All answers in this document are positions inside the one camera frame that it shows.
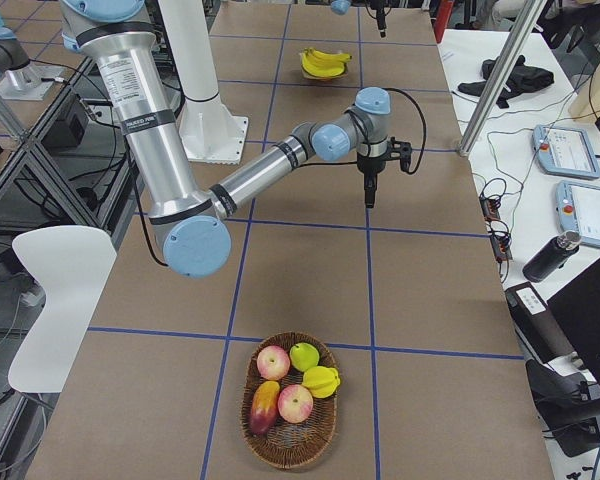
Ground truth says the black water bottle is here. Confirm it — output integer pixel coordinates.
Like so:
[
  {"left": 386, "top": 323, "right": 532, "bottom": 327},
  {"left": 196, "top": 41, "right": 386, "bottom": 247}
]
[{"left": 522, "top": 230, "right": 581, "bottom": 283}]

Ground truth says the pink apple in basket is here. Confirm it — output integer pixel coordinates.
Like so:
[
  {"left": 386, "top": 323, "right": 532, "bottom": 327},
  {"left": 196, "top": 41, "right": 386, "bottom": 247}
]
[{"left": 278, "top": 385, "right": 313, "bottom": 424}]

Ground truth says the aluminium frame post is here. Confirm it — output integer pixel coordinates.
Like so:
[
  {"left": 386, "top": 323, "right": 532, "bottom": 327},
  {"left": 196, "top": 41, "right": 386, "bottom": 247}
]
[{"left": 457, "top": 0, "right": 546, "bottom": 157}]

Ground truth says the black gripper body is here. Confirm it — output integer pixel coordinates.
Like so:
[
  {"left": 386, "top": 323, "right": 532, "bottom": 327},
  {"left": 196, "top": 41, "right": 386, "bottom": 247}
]
[
  {"left": 356, "top": 154, "right": 386, "bottom": 186},
  {"left": 369, "top": 0, "right": 388, "bottom": 17}
]

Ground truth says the yellow banana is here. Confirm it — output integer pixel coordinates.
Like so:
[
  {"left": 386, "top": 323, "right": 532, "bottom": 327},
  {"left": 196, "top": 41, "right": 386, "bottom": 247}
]
[
  {"left": 301, "top": 52, "right": 346, "bottom": 79},
  {"left": 304, "top": 48, "right": 352, "bottom": 65}
]

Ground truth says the green pear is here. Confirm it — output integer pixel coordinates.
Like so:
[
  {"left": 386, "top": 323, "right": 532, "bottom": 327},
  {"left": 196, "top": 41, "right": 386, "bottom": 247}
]
[{"left": 289, "top": 342, "right": 320, "bottom": 372}]

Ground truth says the black computer monitor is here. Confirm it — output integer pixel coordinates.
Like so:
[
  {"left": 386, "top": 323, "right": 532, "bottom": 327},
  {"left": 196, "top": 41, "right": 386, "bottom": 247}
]
[{"left": 549, "top": 258, "right": 600, "bottom": 384}]

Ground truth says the dark woven fruit basket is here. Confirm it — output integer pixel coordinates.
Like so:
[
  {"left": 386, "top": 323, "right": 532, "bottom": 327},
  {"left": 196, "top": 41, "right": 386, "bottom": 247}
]
[{"left": 241, "top": 332, "right": 340, "bottom": 470}]

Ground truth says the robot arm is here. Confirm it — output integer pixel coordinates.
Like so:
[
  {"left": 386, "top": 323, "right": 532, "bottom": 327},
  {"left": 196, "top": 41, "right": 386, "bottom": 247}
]
[
  {"left": 329, "top": 0, "right": 391, "bottom": 38},
  {"left": 61, "top": 1, "right": 391, "bottom": 278}
]

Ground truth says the grey square plate orange rim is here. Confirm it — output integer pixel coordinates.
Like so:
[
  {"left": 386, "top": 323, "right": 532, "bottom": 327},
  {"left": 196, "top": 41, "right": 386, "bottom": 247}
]
[{"left": 300, "top": 48, "right": 352, "bottom": 81}]

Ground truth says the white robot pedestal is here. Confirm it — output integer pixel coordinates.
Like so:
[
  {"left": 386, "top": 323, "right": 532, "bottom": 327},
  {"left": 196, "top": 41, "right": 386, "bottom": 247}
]
[{"left": 159, "top": 0, "right": 249, "bottom": 164}]

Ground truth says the white chair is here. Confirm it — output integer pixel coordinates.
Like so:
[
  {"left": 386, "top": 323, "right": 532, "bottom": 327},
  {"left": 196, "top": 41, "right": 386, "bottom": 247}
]
[{"left": 8, "top": 225, "right": 117, "bottom": 393}]

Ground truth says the upper pink apple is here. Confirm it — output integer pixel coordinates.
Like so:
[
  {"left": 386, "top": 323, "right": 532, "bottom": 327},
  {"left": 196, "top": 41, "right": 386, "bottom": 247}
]
[{"left": 256, "top": 345, "right": 291, "bottom": 380}]

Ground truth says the upper blue teach pendant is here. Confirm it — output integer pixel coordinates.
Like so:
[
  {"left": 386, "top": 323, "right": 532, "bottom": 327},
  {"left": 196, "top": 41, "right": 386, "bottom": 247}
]
[{"left": 532, "top": 125, "right": 600, "bottom": 180}]

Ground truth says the black cloth bundle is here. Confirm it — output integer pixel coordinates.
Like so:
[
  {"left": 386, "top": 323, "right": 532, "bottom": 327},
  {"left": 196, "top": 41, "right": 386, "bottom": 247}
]
[{"left": 457, "top": 55, "right": 554, "bottom": 109}]

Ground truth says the lower blue teach pendant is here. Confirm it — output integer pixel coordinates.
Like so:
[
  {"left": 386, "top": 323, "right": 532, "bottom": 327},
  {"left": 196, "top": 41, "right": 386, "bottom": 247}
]
[{"left": 555, "top": 181, "right": 600, "bottom": 248}]

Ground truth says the red mango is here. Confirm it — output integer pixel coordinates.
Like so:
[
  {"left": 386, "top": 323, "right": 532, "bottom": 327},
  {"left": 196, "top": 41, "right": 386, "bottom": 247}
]
[{"left": 249, "top": 380, "right": 280, "bottom": 435}]

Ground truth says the yellow star fruit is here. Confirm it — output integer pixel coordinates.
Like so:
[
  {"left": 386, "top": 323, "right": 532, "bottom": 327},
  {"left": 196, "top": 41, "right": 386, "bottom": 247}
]
[{"left": 301, "top": 365, "right": 341, "bottom": 399}]

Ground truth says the blue teach pendant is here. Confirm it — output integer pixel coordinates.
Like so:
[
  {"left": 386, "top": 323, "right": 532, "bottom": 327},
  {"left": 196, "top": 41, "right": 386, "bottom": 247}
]
[
  {"left": 555, "top": 181, "right": 600, "bottom": 248},
  {"left": 532, "top": 125, "right": 600, "bottom": 180}
]

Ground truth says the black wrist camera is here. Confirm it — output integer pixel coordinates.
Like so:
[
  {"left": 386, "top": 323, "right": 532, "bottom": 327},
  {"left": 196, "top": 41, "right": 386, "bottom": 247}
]
[{"left": 387, "top": 137, "right": 412, "bottom": 174}]

